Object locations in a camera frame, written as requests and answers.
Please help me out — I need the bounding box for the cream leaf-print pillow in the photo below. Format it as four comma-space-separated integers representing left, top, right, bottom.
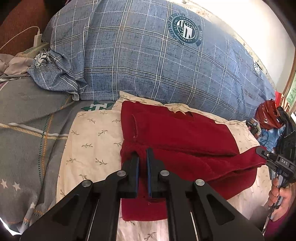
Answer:
56, 91, 271, 240

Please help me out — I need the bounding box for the red knit garment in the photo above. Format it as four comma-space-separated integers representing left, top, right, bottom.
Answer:
120, 101, 265, 221

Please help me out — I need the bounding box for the person's right hand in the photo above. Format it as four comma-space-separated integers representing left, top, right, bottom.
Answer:
266, 177, 292, 221

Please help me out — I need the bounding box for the white charger cable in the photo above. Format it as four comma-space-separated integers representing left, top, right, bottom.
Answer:
0, 26, 40, 50

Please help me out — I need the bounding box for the red plastic bag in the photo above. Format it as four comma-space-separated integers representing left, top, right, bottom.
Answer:
255, 99, 283, 130

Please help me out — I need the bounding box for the magenta sleeve forearm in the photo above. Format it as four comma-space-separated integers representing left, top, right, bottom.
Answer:
264, 210, 295, 241

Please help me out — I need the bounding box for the brown headboard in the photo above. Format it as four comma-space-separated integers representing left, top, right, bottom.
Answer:
1, 1, 66, 55

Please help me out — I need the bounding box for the grey plaid bed sheet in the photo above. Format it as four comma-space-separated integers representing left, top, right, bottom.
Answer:
1, 77, 113, 233

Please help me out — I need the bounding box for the white charger adapter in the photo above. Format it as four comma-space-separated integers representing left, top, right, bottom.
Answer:
33, 34, 42, 48

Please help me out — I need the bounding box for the blue plaid pillow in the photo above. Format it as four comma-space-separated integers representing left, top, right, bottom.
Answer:
28, 1, 275, 121

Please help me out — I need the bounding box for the wooden framed picture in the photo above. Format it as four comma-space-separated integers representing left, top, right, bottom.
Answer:
275, 53, 295, 116

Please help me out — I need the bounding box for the blue bag clutter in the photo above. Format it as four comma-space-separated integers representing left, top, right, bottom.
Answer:
246, 118, 285, 153

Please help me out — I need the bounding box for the grey crumpled cloth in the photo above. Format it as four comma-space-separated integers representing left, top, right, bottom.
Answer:
0, 54, 34, 76

